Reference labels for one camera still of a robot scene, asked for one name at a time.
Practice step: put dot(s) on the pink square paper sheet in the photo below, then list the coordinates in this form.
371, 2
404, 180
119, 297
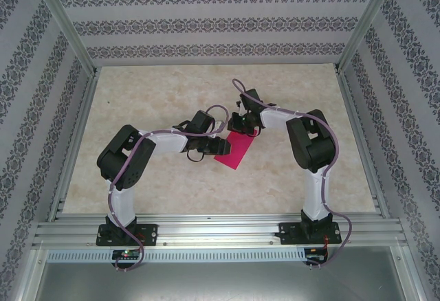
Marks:
235, 150

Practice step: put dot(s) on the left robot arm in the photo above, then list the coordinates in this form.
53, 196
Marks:
165, 141

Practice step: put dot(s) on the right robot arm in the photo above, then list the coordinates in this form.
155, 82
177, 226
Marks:
309, 143

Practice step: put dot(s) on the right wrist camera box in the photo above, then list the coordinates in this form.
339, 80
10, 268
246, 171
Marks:
238, 103

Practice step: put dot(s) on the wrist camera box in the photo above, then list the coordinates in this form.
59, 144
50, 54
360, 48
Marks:
218, 122
238, 103

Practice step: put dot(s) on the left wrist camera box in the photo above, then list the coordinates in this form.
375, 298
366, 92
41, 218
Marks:
218, 122

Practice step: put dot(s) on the long aluminium mounting rail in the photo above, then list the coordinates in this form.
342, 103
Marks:
220, 229

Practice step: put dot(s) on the aluminium side rail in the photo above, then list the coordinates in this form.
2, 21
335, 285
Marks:
78, 132
354, 119

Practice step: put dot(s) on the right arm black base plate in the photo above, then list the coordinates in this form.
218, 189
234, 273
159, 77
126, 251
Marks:
288, 232

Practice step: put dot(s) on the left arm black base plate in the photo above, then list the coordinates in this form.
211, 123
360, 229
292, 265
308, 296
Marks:
149, 234

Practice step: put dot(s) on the aluminium frame post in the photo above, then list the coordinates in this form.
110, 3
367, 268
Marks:
65, 22
368, 19

